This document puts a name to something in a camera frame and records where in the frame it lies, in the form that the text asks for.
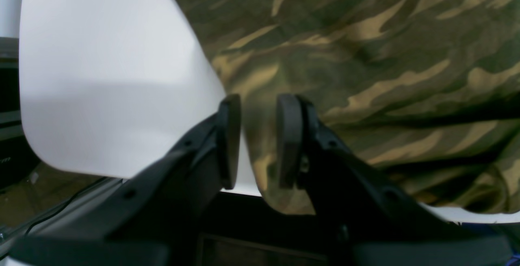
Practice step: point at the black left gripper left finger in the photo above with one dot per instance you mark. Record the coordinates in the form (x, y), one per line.
(154, 218)

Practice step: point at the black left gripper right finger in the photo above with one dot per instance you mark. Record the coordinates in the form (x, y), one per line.
(366, 219)

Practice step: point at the camouflage t-shirt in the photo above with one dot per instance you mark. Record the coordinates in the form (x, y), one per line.
(427, 91)

